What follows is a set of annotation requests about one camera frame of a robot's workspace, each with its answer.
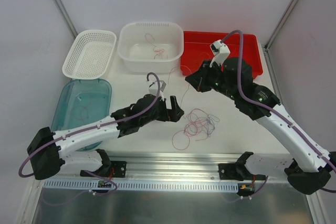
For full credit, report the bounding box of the thin wire bundle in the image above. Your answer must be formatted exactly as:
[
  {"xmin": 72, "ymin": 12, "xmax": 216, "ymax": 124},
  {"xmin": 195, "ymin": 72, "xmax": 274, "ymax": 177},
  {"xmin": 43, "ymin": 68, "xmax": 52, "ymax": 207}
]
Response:
[{"xmin": 172, "ymin": 108, "xmax": 220, "ymax": 151}]

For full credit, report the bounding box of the red white twisted wire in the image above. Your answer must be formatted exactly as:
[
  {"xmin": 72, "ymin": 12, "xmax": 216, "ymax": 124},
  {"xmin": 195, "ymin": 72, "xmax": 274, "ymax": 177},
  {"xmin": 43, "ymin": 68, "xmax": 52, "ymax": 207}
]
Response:
[{"xmin": 144, "ymin": 33, "xmax": 169, "ymax": 61}]

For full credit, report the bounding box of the pink wire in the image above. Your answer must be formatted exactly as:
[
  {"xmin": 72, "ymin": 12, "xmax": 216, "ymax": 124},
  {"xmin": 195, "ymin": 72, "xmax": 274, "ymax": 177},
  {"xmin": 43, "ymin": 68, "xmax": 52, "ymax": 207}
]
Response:
[{"xmin": 72, "ymin": 99, "xmax": 92, "ymax": 120}]

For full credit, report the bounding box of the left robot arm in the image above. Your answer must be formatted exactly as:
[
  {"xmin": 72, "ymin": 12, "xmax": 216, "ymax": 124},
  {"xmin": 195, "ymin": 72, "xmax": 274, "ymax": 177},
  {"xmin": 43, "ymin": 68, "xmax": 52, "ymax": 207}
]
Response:
[{"xmin": 24, "ymin": 94, "xmax": 184, "ymax": 180}]

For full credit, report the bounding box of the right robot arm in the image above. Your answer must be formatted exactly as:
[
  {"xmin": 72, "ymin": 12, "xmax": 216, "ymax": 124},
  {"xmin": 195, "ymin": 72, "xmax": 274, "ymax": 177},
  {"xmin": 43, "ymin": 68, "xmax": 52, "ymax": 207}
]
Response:
[{"xmin": 185, "ymin": 58, "xmax": 335, "ymax": 195}]

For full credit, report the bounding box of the red plastic tray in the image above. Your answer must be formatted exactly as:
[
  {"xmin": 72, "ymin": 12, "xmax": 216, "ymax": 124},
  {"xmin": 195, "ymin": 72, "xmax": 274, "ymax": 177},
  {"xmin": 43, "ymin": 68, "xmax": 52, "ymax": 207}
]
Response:
[{"xmin": 180, "ymin": 31, "xmax": 263, "ymax": 79}]

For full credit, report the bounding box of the white plastic tub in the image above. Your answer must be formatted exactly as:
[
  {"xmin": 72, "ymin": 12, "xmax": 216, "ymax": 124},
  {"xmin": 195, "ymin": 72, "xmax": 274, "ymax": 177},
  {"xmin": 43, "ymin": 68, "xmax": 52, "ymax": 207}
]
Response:
[{"xmin": 117, "ymin": 22, "xmax": 184, "ymax": 73}]

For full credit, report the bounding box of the teal translucent plastic bin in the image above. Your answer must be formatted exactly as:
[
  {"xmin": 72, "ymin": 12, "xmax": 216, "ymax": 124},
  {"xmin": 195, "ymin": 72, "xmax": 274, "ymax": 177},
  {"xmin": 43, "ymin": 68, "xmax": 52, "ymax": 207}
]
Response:
[{"xmin": 49, "ymin": 77, "xmax": 113, "ymax": 152}]

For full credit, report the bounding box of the white perforated plastic basket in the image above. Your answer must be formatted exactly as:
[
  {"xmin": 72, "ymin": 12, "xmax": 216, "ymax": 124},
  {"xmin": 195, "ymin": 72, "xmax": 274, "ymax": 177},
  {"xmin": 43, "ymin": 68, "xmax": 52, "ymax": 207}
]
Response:
[{"xmin": 62, "ymin": 29, "xmax": 117, "ymax": 80}]

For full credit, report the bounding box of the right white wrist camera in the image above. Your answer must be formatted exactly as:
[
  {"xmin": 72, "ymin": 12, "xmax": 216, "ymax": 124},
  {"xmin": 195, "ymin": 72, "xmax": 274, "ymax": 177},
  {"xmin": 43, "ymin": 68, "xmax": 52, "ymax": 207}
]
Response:
[{"xmin": 210, "ymin": 40, "xmax": 230, "ymax": 67}]

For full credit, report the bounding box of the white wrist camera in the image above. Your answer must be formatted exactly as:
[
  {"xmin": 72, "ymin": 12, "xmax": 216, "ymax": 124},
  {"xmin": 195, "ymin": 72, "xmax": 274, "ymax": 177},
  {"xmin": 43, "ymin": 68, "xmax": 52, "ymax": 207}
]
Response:
[
  {"xmin": 149, "ymin": 80, "xmax": 166, "ymax": 100},
  {"xmin": 210, "ymin": 40, "xmax": 230, "ymax": 67}
]

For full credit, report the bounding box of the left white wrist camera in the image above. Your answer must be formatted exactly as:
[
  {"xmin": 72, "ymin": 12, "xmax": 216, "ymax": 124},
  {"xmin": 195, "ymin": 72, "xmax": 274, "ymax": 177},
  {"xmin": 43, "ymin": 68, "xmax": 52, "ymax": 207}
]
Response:
[{"xmin": 149, "ymin": 80, "xmax": 166, "ymax": 100}]

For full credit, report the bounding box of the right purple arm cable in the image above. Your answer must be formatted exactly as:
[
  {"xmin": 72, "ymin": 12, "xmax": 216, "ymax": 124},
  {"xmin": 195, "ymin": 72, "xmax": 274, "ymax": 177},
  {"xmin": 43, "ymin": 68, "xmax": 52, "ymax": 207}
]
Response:
[{"xmin": 220, "ymin": 29, "xmax": 336, "ymax": 204}]

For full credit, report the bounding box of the aluminium mounting rail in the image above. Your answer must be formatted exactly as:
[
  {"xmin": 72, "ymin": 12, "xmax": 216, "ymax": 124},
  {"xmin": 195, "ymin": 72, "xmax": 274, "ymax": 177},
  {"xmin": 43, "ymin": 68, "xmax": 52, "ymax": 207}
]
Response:
[{"xmin": 33, "ymin": 152, "xmax": 292, "ymax": 183}]

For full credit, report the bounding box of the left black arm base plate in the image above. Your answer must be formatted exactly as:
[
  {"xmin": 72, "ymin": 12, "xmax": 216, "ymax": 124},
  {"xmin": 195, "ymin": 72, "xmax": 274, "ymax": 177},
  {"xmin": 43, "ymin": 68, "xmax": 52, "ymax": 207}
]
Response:
[{"xmin": 93, "ymin": 161, "xmax": 127, "ymax": 178}]

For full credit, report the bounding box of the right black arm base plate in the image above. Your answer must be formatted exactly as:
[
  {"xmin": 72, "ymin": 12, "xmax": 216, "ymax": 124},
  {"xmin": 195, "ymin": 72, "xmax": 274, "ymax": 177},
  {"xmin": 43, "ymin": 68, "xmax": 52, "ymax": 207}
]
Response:
[{"xmin": 218, "ymin": 163, "xmax": 244, "ymax": 181}]

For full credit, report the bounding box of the white slotted cable duct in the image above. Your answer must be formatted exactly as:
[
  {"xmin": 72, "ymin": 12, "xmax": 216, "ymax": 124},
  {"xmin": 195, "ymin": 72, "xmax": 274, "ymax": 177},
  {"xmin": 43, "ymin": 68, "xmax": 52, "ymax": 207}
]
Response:
[{"xmin": 44, "ymin": 179, "xmax": 238, "ymax": 193}]

